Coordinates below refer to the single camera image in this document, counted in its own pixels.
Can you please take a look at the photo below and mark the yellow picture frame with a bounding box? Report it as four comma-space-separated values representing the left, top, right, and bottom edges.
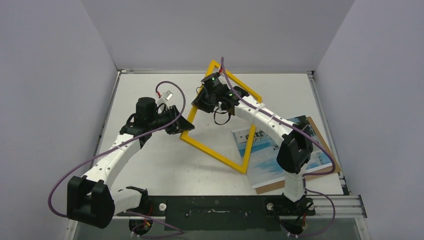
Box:
179, 71, 262, 174

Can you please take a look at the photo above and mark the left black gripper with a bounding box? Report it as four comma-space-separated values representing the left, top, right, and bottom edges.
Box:
149, 105, 195, 135

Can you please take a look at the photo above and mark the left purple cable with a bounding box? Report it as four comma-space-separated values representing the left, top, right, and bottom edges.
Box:
47, 80, 187, 239

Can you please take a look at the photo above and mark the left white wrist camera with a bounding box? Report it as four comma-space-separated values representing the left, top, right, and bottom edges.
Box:
157, 90, 174, 105

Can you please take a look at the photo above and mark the sky and building photo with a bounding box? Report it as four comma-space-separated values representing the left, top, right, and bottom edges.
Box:
232, 115, 332, 194

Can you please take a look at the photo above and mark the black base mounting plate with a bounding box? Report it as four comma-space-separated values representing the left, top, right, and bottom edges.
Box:
130, 195, 316, 232

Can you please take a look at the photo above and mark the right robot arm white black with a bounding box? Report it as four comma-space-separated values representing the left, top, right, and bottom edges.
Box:
192, 72, 315, 217

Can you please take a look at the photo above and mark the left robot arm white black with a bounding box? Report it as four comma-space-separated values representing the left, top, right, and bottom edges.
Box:
66, 97, 195, 229

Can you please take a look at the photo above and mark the aluminium table rail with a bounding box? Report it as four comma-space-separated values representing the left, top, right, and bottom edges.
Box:
67, 195, 369, 220

